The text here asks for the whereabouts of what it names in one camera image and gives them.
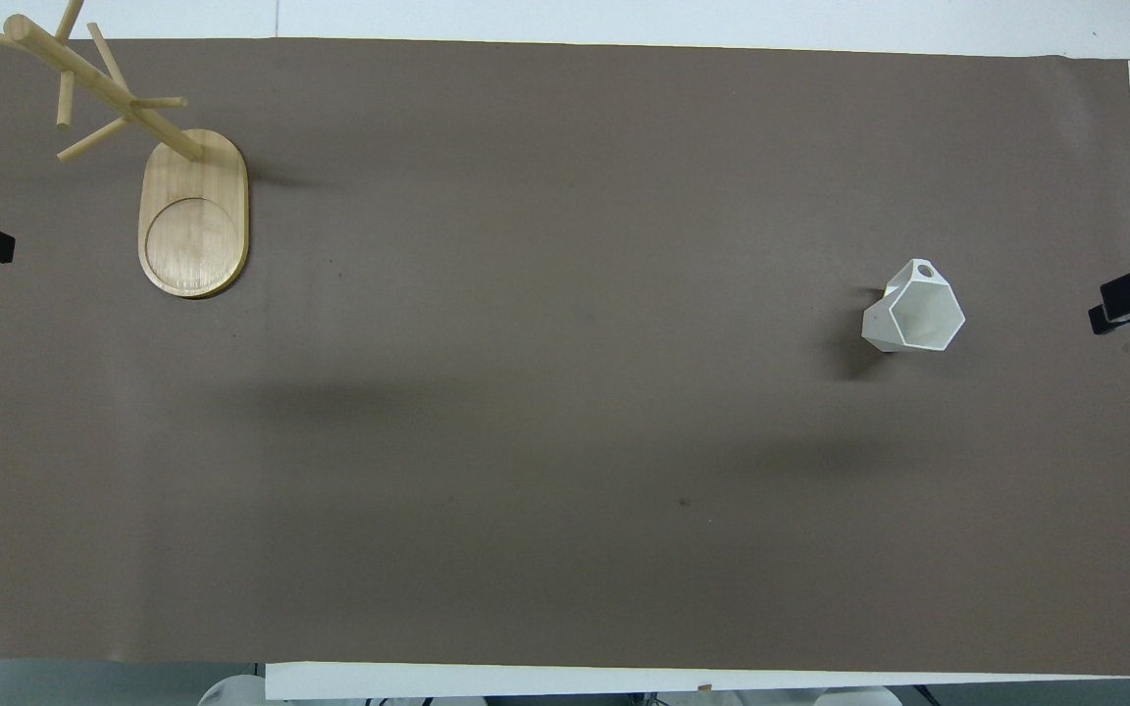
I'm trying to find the white hexagonal cup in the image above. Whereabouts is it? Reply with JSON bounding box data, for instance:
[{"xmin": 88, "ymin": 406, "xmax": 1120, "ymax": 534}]
[{"xmin": 861, "ymin": 259, "xmax": 966, "ymax": 353}]

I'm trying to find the wooden cup rack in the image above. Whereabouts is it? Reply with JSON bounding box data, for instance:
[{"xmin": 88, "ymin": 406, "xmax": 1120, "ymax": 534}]
[{"xmin": 0, "ymin": 0, "xmax": 250, "ymax": 300}]

